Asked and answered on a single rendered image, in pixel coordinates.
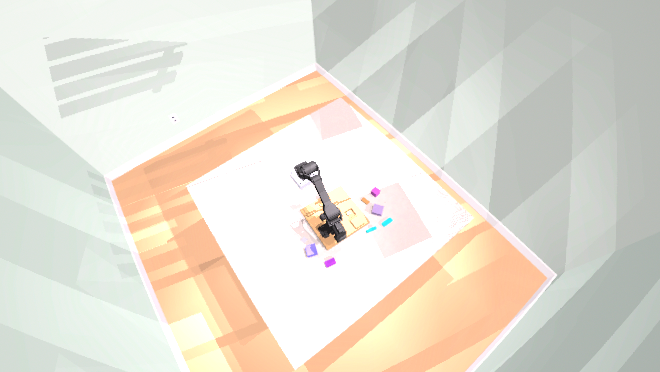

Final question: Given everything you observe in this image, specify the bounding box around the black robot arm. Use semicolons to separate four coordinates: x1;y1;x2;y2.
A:
294;161;347;238

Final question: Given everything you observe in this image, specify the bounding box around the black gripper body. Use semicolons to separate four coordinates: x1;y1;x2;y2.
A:
319;213;347;243

